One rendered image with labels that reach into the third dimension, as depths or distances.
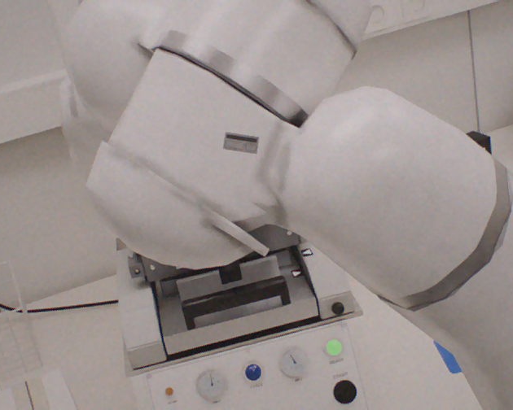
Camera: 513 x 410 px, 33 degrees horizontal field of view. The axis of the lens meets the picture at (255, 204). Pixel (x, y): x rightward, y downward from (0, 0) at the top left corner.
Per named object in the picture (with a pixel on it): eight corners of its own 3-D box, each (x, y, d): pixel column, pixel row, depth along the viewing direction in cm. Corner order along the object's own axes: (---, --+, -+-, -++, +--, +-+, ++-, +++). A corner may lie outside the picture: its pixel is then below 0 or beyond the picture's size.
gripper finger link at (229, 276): (234, 242, 118) (235, 246, 117) (241, 276, 122) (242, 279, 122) (213, 247, 117) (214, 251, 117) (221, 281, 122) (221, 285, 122)
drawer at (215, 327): (154, 267, 148) (143, 226, 144) (278, 235, 149) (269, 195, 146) (168, 359, 121) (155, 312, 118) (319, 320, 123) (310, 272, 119)
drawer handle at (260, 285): (186, 324, 121) (179, 299, 120) (288, 297, 123) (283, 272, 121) (187, 330, 119) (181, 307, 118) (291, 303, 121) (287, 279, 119)
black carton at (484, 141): (444, 170, 194) (441, 142, 191) (475, 158, 197) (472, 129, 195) (462, 177, 189) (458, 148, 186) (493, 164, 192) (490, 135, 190)
